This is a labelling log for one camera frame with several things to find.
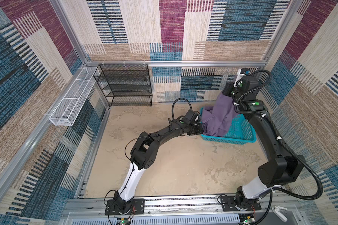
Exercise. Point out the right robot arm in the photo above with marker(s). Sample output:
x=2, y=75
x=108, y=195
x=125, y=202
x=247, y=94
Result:
x=283, y=165

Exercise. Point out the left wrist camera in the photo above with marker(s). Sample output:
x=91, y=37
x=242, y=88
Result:
x=191, y=117

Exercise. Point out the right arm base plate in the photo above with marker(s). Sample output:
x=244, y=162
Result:
x=233, y=203

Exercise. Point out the black mesh shelf rack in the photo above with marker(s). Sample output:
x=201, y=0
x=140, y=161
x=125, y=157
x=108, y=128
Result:
x=125, y=84

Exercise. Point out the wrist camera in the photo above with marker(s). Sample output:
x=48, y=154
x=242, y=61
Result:
x=246, y=80
x=191, y=117

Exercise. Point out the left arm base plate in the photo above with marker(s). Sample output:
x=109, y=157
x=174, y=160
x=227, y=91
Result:
x=134, y=206

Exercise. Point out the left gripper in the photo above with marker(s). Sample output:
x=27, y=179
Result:
x=200, y=127

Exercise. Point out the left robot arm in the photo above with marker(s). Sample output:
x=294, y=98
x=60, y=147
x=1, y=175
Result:
x=144, y=152

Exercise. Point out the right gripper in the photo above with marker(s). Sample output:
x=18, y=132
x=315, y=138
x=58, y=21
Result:
x=229, y=90

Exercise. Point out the white clamp handle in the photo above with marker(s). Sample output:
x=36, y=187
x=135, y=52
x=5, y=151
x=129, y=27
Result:
x=277, y=210

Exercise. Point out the purple trousers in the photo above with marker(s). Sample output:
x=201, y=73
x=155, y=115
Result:
x=216, y=120

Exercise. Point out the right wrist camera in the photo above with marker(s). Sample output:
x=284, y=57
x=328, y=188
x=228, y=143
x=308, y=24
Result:
x=246, y=80

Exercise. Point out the teal plastic basket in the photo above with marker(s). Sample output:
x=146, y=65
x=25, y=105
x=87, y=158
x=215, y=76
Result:
x=241, y=132

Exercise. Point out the white wire mesh tray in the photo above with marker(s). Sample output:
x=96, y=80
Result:
x=71, y=104

